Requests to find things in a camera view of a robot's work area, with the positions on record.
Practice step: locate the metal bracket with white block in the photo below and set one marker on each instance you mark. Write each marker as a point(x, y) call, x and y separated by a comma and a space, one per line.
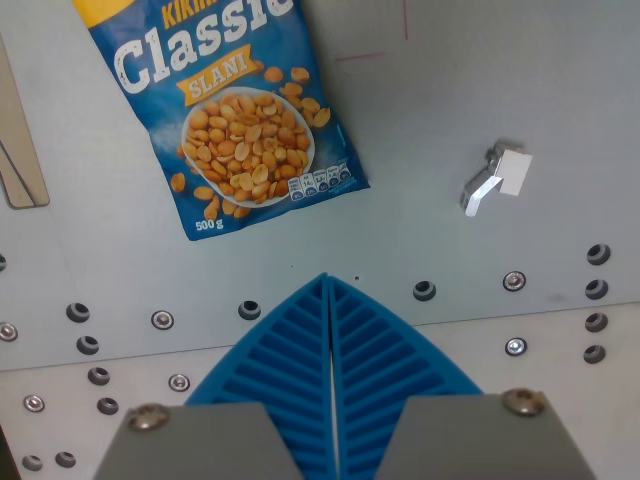
point(492, 180)

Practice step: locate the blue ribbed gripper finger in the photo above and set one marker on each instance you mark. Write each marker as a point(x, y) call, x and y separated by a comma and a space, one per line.
point(280, 360)
point(385, 360)

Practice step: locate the silver table screw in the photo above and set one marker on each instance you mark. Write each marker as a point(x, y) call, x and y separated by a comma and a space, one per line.
point(33, 402)
point(515, 346)
point(178, 382)
point(162, 319)
point(7, 331)
point(514, 280)

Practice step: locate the light wooden board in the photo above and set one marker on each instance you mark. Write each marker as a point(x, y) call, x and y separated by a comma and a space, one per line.
point(20, 150)

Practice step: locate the blue salted peanuts bag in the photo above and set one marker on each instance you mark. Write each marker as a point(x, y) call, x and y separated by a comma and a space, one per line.
point(235, 115)

